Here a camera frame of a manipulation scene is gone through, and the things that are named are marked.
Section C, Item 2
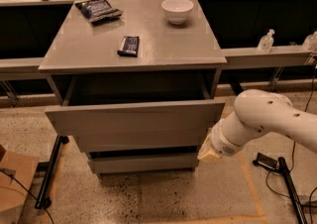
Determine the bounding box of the grey top drawer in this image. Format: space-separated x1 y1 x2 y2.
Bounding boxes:
46 71 224 153

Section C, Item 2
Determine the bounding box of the grey drawer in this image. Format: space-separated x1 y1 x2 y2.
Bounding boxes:
46 71 224 153
88 146 198 174

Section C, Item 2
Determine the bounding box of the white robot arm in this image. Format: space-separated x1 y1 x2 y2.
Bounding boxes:
197 89 317 163

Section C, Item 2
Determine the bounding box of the grey lower drawer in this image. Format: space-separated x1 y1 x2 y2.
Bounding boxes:
88 146 198 174

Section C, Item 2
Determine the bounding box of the grey drawer cabinet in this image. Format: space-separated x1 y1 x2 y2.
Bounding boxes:
39 0 226 175

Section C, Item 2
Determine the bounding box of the black floor stand bar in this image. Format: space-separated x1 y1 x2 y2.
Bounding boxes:
253 153 317 224

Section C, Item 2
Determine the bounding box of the clear sanitizer bottle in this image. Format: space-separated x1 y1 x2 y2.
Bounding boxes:
258 29 274 53

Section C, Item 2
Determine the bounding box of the black snack bar packet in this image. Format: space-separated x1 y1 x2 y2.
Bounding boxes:
117 36 140 57

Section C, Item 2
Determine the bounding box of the white bowl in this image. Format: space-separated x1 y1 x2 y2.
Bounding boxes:
161 0 194 25

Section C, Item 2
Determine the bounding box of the black left floor bar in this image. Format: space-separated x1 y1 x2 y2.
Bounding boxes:
35 135 69 209

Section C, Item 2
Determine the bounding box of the dark blue chip bag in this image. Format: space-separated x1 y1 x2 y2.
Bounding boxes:
75 0 123 23

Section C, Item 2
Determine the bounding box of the cardboard box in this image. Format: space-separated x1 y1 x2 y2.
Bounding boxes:
0 145 39 224

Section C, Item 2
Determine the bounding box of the black cable on floor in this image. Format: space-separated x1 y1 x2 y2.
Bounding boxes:
264 65 317 224

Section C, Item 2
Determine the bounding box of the grey metal rail shelf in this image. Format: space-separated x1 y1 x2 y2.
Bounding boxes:
1 0 311 74

